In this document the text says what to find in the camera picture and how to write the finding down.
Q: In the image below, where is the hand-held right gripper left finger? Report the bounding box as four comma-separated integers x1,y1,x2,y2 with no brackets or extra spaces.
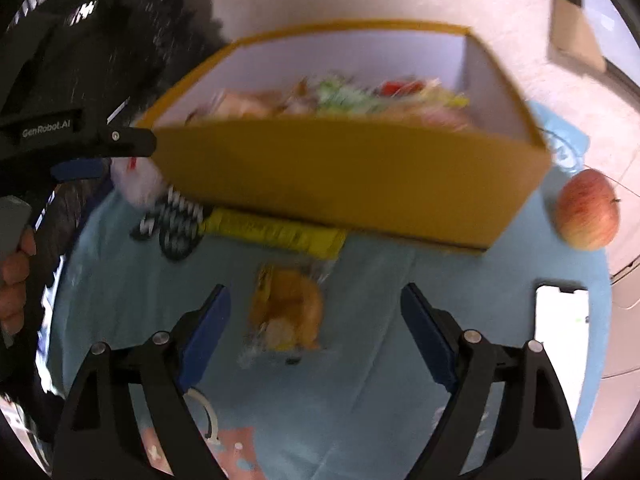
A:
52,284,232,480

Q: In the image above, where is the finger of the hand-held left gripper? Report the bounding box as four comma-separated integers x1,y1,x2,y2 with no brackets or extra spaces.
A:
50,158,107,184
99,127,159,159

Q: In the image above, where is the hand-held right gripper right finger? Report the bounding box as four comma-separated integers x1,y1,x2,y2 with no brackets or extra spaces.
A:
401,282,583,480

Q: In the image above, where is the small yellow cake packet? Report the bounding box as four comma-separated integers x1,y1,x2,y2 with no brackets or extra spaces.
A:
239,261,327,367

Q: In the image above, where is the yellow cardboard box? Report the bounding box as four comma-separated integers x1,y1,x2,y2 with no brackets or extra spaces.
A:
134,19,554,257

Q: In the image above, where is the pile of packets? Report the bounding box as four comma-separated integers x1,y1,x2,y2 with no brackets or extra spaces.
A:
186,74,472,134

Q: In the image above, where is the person's left hand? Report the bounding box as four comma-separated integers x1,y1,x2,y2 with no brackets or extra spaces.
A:
0,232,39,337

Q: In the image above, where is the white plastic bag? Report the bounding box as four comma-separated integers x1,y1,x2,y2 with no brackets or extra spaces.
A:
110,156,169,209

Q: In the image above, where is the light blue printed tablecloth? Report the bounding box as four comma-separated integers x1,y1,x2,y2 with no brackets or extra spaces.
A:
47,100,615,480

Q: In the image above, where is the black and white striped object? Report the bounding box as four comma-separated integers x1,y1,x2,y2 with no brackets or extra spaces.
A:
129,185,207,262

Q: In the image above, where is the yellow snack packet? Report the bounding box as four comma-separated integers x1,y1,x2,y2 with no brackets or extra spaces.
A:
201,206,349,262

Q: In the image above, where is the smartphone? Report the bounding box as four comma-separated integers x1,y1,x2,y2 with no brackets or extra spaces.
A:
534,281,592,387

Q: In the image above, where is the white cabinet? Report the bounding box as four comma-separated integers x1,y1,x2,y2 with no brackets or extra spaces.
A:
597,195,640,391

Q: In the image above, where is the red apple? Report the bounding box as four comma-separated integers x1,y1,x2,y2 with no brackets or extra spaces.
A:
555,168,622,252

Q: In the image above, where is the cardboard corner protector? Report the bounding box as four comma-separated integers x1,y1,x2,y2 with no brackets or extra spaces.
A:
546,0,609,74

